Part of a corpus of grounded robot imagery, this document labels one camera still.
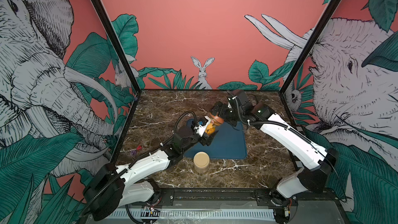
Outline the clear glass cookie jar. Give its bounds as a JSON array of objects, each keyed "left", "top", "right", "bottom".
[{"left": 205, "top": 120, "right": 219, "bottom": 136}]

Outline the brown jar lid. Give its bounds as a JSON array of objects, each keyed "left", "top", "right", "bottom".
[{"left": 208, "top": 113, "right": 224, "bottom": 126}]

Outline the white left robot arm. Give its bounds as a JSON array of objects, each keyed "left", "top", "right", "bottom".
[{"left": 80, "top": 125, "right": 219, "bottom": 220}]

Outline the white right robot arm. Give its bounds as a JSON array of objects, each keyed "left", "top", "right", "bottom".
[{"left": 210, "top": 90, "right": 339, "bottom": 206}]

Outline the teal rectangular tray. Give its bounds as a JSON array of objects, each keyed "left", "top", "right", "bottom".
[{"left": 184, "top": 122, "right": 247, "bottom": 159}]

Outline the small red purple object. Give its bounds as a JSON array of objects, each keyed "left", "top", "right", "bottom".
[{"left": 130, "top": 145, "right": 143, "bottom": 156}]

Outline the black white checkerboard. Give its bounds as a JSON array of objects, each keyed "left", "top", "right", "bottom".
[{"left": 289, "top": 126, "right": 306, "bottom": 171}]

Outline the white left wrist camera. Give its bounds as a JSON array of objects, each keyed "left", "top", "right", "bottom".
[{"left": 193, "top": 116, "right": 211, "bottom": 138}]

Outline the white slotted cable duct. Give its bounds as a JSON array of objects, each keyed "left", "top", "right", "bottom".
[{"left": 93, "top": 208, "right": 277, "bottom": 221}]

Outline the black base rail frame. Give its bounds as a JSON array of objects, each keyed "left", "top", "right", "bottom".
[{"left": 100, "top": 188, "right": 349, "bottom": 224}]

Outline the black cage frame post right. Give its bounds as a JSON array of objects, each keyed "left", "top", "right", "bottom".
[{"left": 279, "top": 0, "right": 341, "bottom": 95}]

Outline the black cage frame post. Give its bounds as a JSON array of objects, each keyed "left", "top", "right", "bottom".
[
  {"left": 90, "top": 0, "right": 141, "bottom": 94},
  {"left": 279, "top": 0, "right": 341, "bottom": 95}
]

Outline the black cage frame post left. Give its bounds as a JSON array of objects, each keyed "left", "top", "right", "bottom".
[{"left": 90, "top": 0, "right": 141, "bottom": 94}]

